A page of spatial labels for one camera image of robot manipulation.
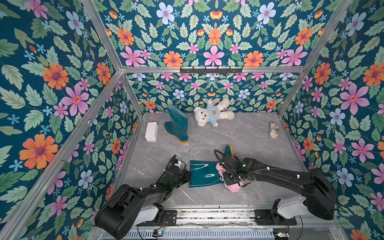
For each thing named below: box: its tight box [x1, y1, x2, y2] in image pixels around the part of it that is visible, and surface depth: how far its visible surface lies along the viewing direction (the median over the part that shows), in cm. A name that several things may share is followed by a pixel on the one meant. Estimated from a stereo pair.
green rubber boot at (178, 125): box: [164, 104, 189, 144], surface depth 89 cm
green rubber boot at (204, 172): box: [189, 160, 224, 188], surface depth 90 cm
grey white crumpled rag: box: [268, 121, 279, 140], surface depth 108 cm
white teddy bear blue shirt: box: [194, 98, 235, 127], surface depth 113 cm
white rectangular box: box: [144, 121, 158, 142], surface depth 106 cm
